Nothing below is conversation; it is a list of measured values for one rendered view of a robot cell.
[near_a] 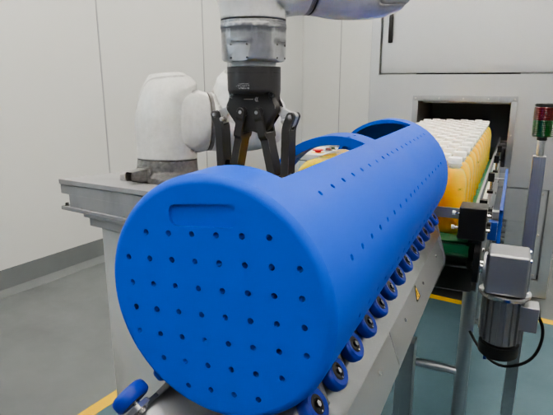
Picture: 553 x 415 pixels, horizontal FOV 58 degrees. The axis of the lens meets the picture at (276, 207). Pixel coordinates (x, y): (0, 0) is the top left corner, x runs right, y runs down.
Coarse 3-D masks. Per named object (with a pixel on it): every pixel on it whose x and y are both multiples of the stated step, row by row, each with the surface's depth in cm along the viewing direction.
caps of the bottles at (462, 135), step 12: (432, 120) 271; (444, 120) 270; (456, 120) 272; (468, 120) 271; (480, 120) 273; (432, 132) 212; (444, 132) 211; (456, 132) 212; (468, 132) 216; (480, 132) 211; (444, 144) 178; (456, 144) 170; (468, 144) 175
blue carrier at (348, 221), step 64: (384, 128) 129; (192, 192) 53; (256, 192) 50; (320, 192) 57; (384, 192) 73; (128, 256) 59; (192, 256) 55; (256, 256) 51; (320, 256) 49; (384, 256) 66; (128, 320) 61; (192, 320) 57; (256, 320) 53; (320, 320) 50; (192, 384) 59; (256, 384) 55
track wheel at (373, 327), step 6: (366, 318) 78; (372, 318) 79; (360, 324) 76; (366, 324) 76; (372, 324) 78; (360, 330) 76; (366, 330) 76; (372, 330) 77; (366, 336) 76; (372, 336) 77
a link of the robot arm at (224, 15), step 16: (224, 0) 65; (240, 0) 64; (256, 0) 64; (272, 0) 64; (288, 0) 65; (304, 0) 66; (224, 16) 66; (240, 16) 64; (256, 16) 64; (272, 16) 65
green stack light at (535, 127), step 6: (534, 120) 153; (540, 120) 152; (546, 120) 152; (552, 120) 152; (534, 126) 154; (540, 126) 152; (546, 126) 151; (552, 126) 151; (534, 132) 154; (540, 132) 152; (546, 132) 151; (552, 132) 152
